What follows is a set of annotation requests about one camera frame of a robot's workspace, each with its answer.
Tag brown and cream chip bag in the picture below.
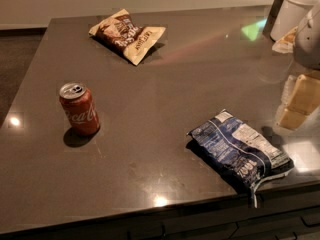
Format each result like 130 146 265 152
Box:
89 9 166 66

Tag blue chip bag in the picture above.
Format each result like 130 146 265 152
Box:
188 110 294 208

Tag dark cabinet drawers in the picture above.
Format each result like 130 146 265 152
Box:
0 191 320 240

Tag red cola can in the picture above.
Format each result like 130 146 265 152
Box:
59 82 100 136

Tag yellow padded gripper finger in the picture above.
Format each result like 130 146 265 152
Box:
276 74 320 130

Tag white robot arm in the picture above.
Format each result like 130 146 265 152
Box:
272 3 320 130

